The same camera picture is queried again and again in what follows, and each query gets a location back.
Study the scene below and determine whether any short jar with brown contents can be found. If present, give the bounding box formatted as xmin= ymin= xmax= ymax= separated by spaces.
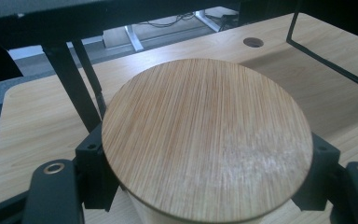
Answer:
xmin=101 ymin=58 xmax=314 ymax=224

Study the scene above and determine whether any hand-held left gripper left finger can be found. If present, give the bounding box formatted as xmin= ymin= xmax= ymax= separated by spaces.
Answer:
xmin=74 ymin=121 xmax=121 ymax=213

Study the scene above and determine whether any white desk frame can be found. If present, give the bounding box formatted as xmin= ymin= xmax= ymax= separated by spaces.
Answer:
xmin=123 ymin=8 xmax=222 ymax=53

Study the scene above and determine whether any black shelf with metal legs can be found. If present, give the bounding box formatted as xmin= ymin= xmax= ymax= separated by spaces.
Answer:
xmin=0 ymin=0 xmax=358 ymax=135

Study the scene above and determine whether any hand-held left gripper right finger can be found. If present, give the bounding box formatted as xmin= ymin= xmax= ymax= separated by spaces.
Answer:
xmin=291 ymin=132 xmax=342 ymax=213

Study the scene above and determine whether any tangle of black cables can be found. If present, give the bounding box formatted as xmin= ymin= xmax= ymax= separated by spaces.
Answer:
xmin=138 ymin=11 xmax=199 ymax=30

